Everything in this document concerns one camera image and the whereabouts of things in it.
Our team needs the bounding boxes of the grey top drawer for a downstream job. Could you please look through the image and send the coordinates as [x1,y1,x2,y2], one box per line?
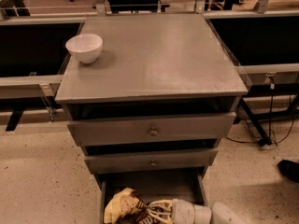
[67,112,236,147]

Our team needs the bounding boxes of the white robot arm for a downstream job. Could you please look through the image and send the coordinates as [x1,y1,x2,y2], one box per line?
[147,199,247,224]

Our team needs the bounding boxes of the black table leg left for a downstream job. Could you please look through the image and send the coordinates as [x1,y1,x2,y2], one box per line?
[6,109,23,132]

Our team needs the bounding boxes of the brass middle drawer knob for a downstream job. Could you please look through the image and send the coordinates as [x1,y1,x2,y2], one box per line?
[150,160,157,168]

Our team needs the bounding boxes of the grey middle drawer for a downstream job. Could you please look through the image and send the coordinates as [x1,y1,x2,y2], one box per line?
[84,148,218,174]

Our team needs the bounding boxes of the black table leg right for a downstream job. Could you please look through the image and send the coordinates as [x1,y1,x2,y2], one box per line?
[239,99,272,147]

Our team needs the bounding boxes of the black shoe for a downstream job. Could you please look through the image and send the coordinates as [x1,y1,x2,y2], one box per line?
[278,160,299,183]

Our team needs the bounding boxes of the grey wooden drawer cabinet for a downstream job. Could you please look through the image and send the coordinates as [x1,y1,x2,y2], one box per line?
[55,13,249,175]

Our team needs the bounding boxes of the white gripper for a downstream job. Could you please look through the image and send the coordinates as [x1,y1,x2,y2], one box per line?
[145,199,212,224]

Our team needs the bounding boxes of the brass drawer knob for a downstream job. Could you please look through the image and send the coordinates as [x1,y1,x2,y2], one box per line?
[150,160,157,168]
[149,128,158,136]

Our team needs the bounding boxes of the brass top drawer knob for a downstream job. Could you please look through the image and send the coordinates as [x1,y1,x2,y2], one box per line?
[149,128,158,136]

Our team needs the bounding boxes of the black table leg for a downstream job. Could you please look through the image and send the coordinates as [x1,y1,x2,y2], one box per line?
[239,99,272,147]
[6,109,23,132]

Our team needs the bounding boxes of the grey bottom drawer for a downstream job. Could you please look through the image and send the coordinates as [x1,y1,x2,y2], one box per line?
[97,168,208,224]

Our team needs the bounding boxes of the black floor cables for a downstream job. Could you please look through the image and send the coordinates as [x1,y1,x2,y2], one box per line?
[225,75,296,147]

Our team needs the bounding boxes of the white ceramic bowl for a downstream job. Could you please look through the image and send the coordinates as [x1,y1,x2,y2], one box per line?
[65,34,103,63]

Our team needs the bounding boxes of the grey drawer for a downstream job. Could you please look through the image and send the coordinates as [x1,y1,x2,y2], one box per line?
[84,148,218,174]
[67,112,236,147]
[97,168,208,224]

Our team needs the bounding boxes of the brown chip bag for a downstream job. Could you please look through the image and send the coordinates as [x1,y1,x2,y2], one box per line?
[104,188,148,224]

